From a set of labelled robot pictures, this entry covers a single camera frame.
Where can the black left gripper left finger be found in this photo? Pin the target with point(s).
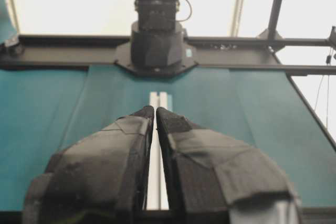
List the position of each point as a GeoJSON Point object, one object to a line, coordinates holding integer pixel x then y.
{"type": "Point", "coordinates": [103, 178]}

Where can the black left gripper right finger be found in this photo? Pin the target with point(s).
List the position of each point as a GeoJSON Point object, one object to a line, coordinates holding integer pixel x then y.
{"type": "Point", "coordinates": [215, 178]}

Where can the silver aluminium extrusion rail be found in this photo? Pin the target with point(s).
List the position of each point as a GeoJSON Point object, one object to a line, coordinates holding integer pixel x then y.
{"type": "Point", "coordinates": [157, 194]}

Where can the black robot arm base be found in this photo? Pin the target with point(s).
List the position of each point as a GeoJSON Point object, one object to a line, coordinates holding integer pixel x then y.
{"type": "Point", "coordinates": [157, 47]}

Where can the beige left window bar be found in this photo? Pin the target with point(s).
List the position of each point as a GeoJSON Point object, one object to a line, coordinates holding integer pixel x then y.
{"type": "Point", "coordinates": [11, 1]}

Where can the black aluminium table frame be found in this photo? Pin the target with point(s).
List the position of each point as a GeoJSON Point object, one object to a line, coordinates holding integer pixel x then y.
{"type": "Point", "coordinates": [81, 52]}

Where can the black upright frame post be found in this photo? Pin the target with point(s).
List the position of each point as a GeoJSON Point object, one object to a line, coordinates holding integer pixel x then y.
{"type": "Point", "coordinates": [270, 33]}

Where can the beige window frame bar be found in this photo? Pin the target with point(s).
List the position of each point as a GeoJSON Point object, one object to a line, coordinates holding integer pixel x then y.
{"type": "Point", "coordinates": [238, 7]}

